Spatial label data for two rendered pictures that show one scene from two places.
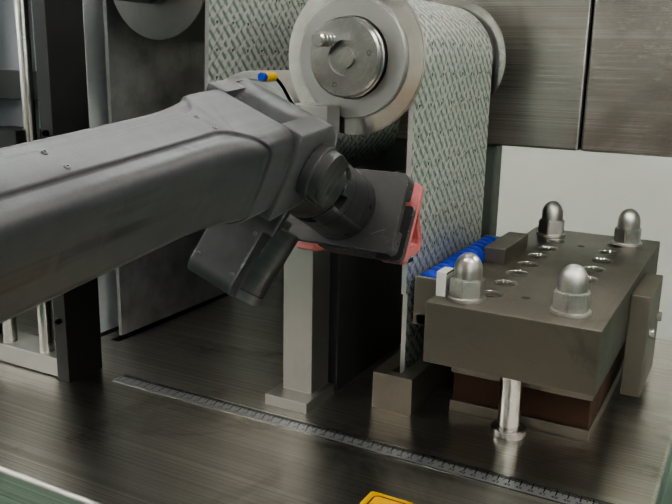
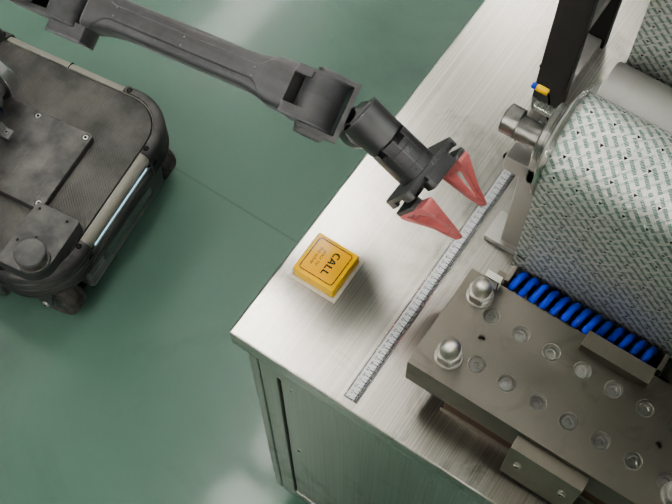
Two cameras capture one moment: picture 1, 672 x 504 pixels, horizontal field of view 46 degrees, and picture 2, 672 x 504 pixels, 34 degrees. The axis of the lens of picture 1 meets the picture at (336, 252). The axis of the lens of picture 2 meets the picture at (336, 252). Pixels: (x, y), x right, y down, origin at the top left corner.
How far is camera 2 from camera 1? 143 cm
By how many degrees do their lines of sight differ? 80
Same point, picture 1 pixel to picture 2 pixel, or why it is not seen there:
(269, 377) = not seen: hidden behind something
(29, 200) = (159, 44)
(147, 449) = not seen: hidden behind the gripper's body
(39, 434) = (456, 95)
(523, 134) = not seen: outside the picture
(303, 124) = (291, 108)
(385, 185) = (410, 184)
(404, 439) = (446, 294)
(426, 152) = (554, 231)
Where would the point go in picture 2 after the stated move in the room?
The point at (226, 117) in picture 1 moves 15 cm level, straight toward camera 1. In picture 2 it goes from (266, 77) to (145, 80)
